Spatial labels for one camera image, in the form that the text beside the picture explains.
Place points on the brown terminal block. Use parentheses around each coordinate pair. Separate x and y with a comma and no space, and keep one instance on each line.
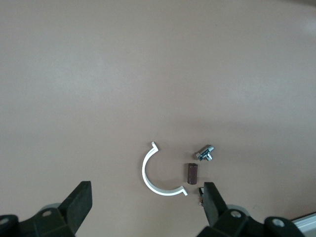
(191,174)

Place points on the black white-capped push button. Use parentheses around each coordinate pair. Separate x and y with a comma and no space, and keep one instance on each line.
(200,191)

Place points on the white semicircular clamp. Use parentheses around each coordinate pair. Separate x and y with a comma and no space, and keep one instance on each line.
(144,170)

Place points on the brown table cover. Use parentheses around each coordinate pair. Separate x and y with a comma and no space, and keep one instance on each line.
(123,74)

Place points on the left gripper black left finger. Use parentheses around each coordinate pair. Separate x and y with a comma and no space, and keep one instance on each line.
(76,205)

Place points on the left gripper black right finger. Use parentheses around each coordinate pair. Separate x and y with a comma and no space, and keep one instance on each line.
(214,209)

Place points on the silver metal fitting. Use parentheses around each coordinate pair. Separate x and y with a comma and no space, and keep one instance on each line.
(203,153)

